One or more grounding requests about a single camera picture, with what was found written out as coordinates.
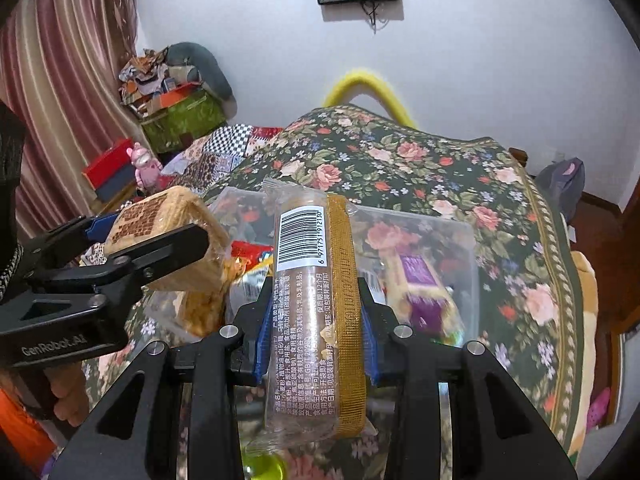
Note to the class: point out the grey backpack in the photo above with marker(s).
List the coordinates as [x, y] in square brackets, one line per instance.
[562, 180]

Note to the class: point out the red box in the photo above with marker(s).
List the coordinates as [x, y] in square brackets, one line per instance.
[107, 162]

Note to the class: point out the purple label cracker packet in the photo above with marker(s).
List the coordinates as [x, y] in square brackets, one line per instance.
[420, 280]

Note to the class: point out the person's left hand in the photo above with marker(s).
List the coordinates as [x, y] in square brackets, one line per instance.
[75, 390]

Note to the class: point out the dark cloth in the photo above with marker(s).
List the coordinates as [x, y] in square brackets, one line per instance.
[10, 170]

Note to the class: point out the clear plastic storage box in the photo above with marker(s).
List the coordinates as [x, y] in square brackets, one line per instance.
[430, 240]

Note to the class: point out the brown biscuit roll packet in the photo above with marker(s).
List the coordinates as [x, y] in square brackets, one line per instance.
[310, 310]

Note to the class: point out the pink toy figure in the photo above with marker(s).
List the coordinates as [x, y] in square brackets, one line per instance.
[146, 165]

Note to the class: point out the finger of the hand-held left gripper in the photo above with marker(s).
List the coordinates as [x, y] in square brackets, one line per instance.
[102, 226]
[165, 252]

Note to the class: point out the wooden nightstand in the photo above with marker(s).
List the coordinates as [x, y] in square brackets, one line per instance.
[112, 206]

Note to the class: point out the yellow green object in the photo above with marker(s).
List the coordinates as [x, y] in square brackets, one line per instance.
[265, 467]

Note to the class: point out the dark floral blanket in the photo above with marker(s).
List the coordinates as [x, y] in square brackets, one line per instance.
[425, 170]

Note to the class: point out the pile of printed cloths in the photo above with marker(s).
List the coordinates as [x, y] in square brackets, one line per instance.
[145, 72]

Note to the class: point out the blue white snack packet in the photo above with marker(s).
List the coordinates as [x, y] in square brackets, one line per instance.
[247, 292]

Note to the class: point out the grey pillow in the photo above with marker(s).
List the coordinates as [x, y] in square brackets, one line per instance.
[205, 62]

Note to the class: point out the wooden bed frame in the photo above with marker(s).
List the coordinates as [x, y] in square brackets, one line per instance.
[519, 156]

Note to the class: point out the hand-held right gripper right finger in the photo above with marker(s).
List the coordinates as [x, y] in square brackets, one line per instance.
[372, 355]

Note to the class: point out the red snack bag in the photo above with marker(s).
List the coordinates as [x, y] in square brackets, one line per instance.
[250, 251]

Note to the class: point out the orange cardboard box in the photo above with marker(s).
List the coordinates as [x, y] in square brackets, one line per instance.
[172, 96]

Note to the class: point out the striped curtain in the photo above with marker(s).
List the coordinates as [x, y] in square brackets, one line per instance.
[65, 85]

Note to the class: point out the patchwork quilt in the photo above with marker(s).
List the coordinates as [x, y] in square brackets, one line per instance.
[220, 145]

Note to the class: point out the green patterned box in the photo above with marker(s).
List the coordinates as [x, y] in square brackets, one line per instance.
[185, 120]

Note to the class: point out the cream wafer packet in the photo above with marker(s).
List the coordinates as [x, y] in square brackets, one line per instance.
[150, 210]

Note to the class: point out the green snack packet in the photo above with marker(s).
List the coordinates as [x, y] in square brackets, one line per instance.
[450, 338]

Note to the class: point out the orange clothing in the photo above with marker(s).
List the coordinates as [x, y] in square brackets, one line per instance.
[20, 425]

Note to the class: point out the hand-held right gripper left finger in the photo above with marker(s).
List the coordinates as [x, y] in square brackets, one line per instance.
[262, 342]

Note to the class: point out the pink slipper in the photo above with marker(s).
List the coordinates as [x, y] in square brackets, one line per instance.
[600, 407]

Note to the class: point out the dark blue box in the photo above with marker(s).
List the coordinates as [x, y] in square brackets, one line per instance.
[115, 186]

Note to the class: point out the tan bed sheet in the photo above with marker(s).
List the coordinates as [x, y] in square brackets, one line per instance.
[585, 310]

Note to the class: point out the yellow hoop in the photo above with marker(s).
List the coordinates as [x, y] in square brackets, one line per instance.
[360, 82]

